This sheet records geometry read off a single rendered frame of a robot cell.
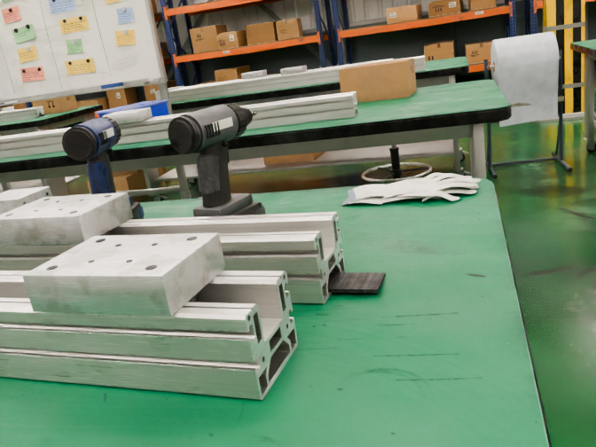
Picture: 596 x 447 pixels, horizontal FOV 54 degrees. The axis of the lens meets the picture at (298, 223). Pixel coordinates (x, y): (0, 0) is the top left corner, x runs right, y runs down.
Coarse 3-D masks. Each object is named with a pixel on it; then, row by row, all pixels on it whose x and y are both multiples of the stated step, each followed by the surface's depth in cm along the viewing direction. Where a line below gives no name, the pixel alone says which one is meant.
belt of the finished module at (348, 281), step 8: (336, 272) 75; (344, 272) 75; (352, 272) 75; (360, 272) 74; (368, 272) 74; (376, 272) 73; (384, 272) 73; (328, 280) 73; (336, 280) 73; (344, 280) 73; (352, 280) 72; (360, 280) 72; (368, 280) 71; (376, 280) 71; (328, 288) 71; (336, 288) 71; (344, 288) 70; (352, 288) 70; (360, 288) 70; (368, 288) 69; (376, 288) 69
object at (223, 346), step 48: (0, 288) 69; (240, 288) 58; (0, 336) 61; (48, 336) 59; (96, 336) 56; (144, 336) 54; (192, 336) 53; (240, 336) 52; (288, 336) 61; (96, 384) 59; (144, 384) 56; (192, 384) 54; (240, 384) 52
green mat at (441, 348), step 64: (320, 192) 119; (384, 256) 81; (448, 256) 77; (320, 320) 65; (384, 320) 63; (448, 320) 61; (512, 320) 59; (0, 384) 62; (64, 384) 60; (320, 384) 53; (384, 384) 52; (448, 384) 51; (512, 384) 49
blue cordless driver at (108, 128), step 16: (80, 128) 97; (96, 128) 100; (112, 128) 105; (64, 144) 97; (80, 144) 97; (96, 144) 98; (112, 144) 106; (80, 160) 99; (96, 160) 102; (96, 176) 102; (112, 176) 106; (96, 192) 102; (112, 192) 105
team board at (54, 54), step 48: (0, 0) 370; (48, 0) 362; (96, 0) 354; (144, 0) 347; (0, 48) 381; (48, 48) 373; (96, 48) 365; (144, 48) 357; (0, 96) 393; (48, 96) 384; (144, 192) 395
